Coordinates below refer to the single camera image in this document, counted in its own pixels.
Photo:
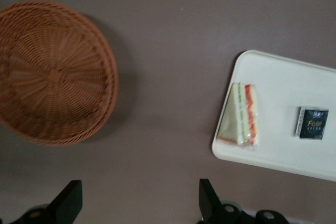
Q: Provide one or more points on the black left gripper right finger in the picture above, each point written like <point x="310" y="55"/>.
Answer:
<point x="210" y="203"/>

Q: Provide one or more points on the small black snack packet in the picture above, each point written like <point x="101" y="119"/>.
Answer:
<point x="312" y="123"/>

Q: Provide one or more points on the cream plastic tray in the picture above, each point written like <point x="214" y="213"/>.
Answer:
<point x="283" y="82"/>

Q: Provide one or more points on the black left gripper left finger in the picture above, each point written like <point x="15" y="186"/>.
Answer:
<point x="67" y="205"/>

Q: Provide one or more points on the triangular sandwich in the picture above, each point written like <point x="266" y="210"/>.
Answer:
<point x="244" y="113"/>

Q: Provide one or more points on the brown round wicker basket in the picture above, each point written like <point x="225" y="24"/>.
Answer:
<point x="52" y="77"/>

